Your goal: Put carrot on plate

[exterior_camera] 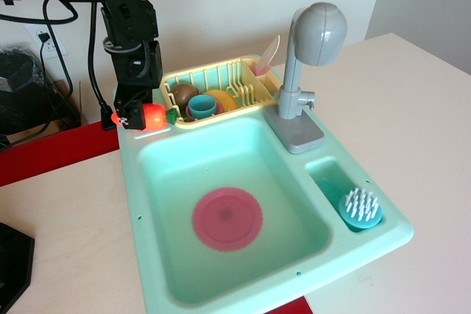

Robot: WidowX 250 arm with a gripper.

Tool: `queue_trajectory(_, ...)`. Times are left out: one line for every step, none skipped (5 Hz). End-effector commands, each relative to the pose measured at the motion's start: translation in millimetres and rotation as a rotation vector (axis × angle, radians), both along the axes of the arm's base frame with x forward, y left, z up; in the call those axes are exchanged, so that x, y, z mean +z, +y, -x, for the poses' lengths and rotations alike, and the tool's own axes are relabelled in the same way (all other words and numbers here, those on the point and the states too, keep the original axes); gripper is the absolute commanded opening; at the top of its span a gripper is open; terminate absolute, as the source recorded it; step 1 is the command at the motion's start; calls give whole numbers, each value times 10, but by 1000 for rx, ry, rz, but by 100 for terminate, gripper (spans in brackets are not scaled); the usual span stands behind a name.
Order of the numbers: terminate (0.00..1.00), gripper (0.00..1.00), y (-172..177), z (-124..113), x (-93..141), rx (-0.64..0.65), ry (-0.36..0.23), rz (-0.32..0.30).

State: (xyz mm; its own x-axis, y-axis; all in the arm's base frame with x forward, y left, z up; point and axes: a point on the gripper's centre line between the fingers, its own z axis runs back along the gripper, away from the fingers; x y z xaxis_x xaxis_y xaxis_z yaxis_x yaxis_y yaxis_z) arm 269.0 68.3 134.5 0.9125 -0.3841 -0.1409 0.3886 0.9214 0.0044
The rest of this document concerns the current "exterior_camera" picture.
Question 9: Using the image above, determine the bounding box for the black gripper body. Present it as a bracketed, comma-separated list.
[108, 40, 163, 104]

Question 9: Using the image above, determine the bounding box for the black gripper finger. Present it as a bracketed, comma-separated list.
[113, 99, 144, 130]

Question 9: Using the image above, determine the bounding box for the orange toy carrot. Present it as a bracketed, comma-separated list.
[110, 103, 177, 132]

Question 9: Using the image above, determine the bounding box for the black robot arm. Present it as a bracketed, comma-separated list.
[1, 0, 163, 130]

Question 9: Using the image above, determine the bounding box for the orange toy plate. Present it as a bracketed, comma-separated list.
[205, 89, 238, 112]

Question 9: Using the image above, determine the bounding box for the pink toy plate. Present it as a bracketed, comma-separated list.
[192, 187, 263, 251]

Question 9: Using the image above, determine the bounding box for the teal toy cup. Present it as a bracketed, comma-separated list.
[188, 94, 217, 119]

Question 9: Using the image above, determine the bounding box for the pink toy cup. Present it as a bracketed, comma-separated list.
[185, 100, 224, 122]

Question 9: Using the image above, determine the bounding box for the black bin with bag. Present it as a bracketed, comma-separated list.
[1, 47, 81, 135]

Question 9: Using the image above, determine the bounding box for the yellow dish rack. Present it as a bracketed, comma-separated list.
[160, 55, 281, 129]

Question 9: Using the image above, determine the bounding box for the pink toy knife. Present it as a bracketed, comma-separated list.
[251, 35, 280, 76]

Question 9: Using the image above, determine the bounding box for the mint green toy sink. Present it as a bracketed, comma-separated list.
[113, 52, 414, 314]

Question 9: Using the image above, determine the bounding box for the black object at corner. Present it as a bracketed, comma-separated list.
[1, 223, 35, 313]

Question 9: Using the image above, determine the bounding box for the grey toy faucet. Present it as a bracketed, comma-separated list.
[264, 1, 348, 155]

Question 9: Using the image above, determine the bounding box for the teal scrub brush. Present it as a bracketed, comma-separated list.
[338, 188, 383, 230]

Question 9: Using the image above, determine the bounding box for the white wall outlet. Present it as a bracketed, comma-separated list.
[24, 24, 68, 60]

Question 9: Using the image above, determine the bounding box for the black power cord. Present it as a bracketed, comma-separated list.
[0, 0, 79, 142]

